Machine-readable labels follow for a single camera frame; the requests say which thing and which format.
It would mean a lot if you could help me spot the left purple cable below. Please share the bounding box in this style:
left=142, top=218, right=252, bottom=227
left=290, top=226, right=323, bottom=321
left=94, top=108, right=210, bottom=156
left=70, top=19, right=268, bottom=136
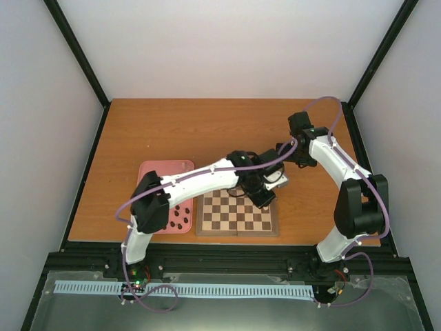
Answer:
left=114, top=137, right=299, bottom=312

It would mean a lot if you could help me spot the light blue cable duct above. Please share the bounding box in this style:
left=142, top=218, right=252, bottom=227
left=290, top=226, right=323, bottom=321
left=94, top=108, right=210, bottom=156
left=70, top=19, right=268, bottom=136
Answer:
left=53, top=280, right=314, bottom=301

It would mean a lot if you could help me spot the black aluminium frame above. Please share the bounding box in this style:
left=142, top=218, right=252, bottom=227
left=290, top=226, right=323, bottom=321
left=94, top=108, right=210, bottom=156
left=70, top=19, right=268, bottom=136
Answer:
left=21, top=1, right=433, bottom=330

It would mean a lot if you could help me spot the transparent plastic sheet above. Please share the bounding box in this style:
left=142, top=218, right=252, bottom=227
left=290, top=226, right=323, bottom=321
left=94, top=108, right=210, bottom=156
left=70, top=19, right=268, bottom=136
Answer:
left=38, top=272, right=423, bottom=330

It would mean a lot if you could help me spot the pink plastic tray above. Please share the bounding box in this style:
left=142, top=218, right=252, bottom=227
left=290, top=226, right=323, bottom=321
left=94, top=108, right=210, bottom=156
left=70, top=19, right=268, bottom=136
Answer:
left=137, top=160, right=194, bottom=234

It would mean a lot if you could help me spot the wooden chess board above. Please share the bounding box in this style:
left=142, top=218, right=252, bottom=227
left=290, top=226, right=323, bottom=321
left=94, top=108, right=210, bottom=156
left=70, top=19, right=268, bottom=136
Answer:
left=196, top=189, right=279, bottom=237

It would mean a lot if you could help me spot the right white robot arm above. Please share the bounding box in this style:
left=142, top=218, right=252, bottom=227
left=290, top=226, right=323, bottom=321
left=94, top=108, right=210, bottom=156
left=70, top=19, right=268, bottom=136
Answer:
left=288, top=112, right=389, bottom=281

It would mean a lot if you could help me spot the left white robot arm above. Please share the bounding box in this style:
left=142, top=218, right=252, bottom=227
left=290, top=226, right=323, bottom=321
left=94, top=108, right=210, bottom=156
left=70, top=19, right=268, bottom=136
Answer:
left=116, top=149, right=289, bottom=278

